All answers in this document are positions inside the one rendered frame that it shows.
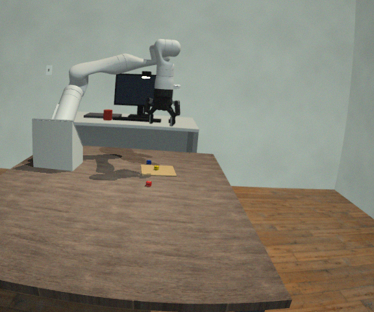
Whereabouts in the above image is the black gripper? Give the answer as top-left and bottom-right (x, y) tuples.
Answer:
(144, 88), (181, 126)

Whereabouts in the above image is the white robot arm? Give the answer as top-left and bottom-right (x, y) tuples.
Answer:
(52, 39), (181, 121)

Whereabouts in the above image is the tan square mat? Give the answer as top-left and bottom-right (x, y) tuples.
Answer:
(141, 164), (177, 177)

